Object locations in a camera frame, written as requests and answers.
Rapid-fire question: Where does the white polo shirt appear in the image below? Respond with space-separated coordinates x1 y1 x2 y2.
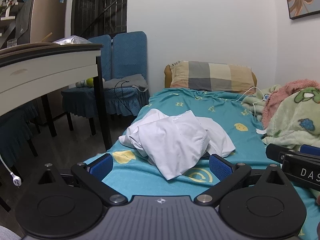
119 108 235 180

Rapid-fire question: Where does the green cartoon fleece blanket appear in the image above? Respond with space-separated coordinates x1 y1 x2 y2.
240 85 319 150

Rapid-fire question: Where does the blue covered chair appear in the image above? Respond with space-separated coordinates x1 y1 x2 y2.
101 31 150 116
61 35 111 135

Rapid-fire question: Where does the white power plug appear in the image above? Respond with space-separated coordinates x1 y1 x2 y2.
0 155 22 187

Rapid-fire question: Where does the pink fluffy blanket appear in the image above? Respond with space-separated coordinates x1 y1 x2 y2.
261 79 319 128

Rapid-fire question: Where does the yellow green plush toy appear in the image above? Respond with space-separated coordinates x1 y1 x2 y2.
75 78 94 88

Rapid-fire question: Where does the plaid checkered pillow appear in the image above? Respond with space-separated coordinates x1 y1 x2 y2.
164 61 257 94

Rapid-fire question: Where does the grey cloth on chair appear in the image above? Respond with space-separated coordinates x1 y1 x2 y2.
103 74 149 92

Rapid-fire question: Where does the white desk with black legs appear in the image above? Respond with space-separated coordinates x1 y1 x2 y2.
1 42 112 149

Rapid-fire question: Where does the silver foil bag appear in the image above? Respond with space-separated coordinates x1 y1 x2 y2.
54 35 92 45

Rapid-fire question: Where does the dark window grille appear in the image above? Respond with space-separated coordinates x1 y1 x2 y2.
71 0 127 39

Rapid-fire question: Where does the brown cardboard box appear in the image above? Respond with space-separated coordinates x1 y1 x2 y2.
15 0 67 44

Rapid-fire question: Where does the white charging cable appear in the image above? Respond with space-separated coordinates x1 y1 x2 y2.
231 86 266 118

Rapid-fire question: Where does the black cable on chair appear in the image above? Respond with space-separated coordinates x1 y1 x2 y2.
114 80 133 113

